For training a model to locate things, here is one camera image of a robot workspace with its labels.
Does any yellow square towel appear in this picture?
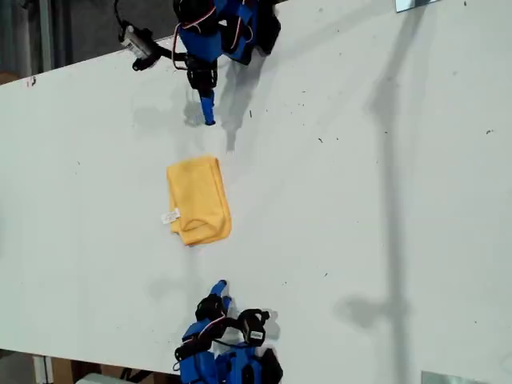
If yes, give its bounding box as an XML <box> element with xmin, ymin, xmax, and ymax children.
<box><xmin>160</xmin><ymin>154</ymin><xmax>234</xmax><ymax>247</ymax></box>

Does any white box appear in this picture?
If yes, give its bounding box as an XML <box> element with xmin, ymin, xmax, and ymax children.
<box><xmin>74</xmin><ymin>372</ymin><xmax>126</xmax><ymax>384</ymax></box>

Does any white table leg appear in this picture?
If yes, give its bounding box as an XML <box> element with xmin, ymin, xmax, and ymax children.
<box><xmin>33</xmin><ymin>354</ymin><xmax>55</xmax><ymax>384</ymax></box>

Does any grey black wrist camera box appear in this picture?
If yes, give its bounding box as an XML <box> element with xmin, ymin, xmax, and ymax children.
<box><xmin>118</xmin><ymin>22</ymin><xmax>155</xmax><ymax>59</ymax></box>

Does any black camera cable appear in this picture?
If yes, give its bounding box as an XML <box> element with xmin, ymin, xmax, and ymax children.
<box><xmin>113</xmin><ymin>0</ymin><xmax>131</xmax><ymax>31</ymax></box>

